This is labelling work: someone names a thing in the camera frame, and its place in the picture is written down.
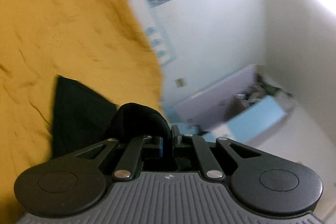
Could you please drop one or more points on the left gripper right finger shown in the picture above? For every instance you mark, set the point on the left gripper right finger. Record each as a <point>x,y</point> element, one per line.
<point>194,148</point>

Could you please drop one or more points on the white blue wardrobe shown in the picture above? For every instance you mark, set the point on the white blue wardrobe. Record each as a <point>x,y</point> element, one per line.
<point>243,107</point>

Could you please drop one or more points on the mustard yellow quilt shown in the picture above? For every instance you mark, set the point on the mustard yellow quilt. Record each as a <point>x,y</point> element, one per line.
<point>96,42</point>

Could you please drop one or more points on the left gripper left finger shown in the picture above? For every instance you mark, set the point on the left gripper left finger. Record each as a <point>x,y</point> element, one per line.
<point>140,153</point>

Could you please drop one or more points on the black long sleeve sweater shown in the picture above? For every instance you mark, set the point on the black long sleeve sweater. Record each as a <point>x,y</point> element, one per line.
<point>81,117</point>

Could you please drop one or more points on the wall light switch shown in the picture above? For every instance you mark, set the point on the wall light switch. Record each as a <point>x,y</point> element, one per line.
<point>180,82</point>

